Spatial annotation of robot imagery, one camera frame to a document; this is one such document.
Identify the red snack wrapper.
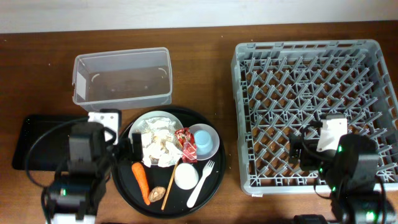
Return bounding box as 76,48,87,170
175,128,197,164

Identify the white cup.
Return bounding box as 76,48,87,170
174,163,199,190

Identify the pink small bowl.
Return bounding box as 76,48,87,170
189,124,220,161

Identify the white plastic fork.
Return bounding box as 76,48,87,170
187,161,215,208

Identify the light blue cup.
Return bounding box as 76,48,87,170
194,130,213,155

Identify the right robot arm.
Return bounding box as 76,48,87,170
289,134,397,223

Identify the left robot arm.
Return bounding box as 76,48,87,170
25,118,143,223

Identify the grey dishwasher rack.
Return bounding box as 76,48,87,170
231,40,397,197

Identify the orange carrot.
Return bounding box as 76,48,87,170
131,162,150,205

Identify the grey bowl with food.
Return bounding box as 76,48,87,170
127,110,184,166

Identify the wooden chopstick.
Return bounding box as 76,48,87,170
161,160,180,211

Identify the brown shiitake mushroom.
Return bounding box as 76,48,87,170
148,186,166,203

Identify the round black tray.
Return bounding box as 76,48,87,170
111,106,227,219

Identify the clear plastic bin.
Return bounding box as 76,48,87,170
72,47,173,111

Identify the black rectangular tray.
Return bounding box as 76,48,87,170
12,114,87,171

